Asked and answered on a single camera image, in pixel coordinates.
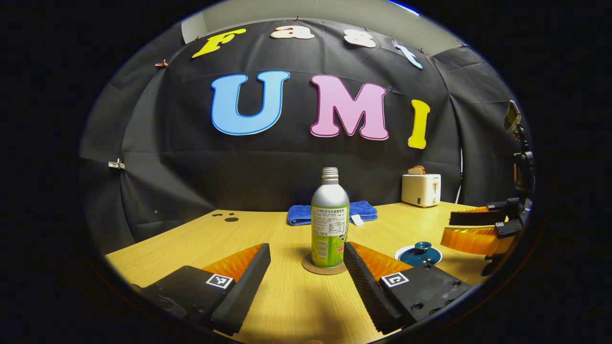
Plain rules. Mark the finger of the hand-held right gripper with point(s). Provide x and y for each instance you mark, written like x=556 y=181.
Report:
x=473 y=239
x=478 y=218

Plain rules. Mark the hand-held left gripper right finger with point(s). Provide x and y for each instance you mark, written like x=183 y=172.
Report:
x=363 y=286

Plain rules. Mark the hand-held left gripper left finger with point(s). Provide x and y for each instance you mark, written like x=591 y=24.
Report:
x=246 y=282

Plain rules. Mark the round brown coaster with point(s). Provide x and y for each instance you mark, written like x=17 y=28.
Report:
x=308 y=266

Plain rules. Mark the silver green water bottle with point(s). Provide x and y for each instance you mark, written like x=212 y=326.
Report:
x=330 y=215

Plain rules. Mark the white toaster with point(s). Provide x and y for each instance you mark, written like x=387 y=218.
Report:
x=418 y=191

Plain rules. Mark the bread slice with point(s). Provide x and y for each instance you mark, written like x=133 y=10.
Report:
x=417 y=170

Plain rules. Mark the folded blue towel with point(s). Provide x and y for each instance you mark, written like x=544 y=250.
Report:
x=299 y=214

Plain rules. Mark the black backdrop cloth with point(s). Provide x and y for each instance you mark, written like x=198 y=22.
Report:
x=239 y=162

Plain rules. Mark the metal clip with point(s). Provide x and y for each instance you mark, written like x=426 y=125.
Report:
x=116 y=165

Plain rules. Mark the red clip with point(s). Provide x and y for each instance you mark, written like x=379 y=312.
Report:
x=161 y=63

